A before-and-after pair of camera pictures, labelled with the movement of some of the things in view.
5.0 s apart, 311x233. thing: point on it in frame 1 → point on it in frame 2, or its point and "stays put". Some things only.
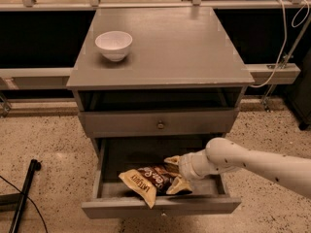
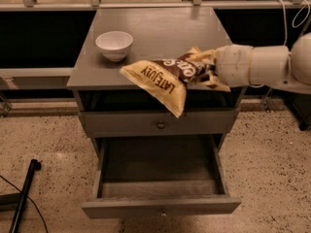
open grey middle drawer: (115, 198) stays put
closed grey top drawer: (158, 122) stays put
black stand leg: (15, 202) stays put
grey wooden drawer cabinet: (181, 77) stays put
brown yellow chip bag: (149, 182) → (167, 79)
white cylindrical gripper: (187, 166) → (232, 65)
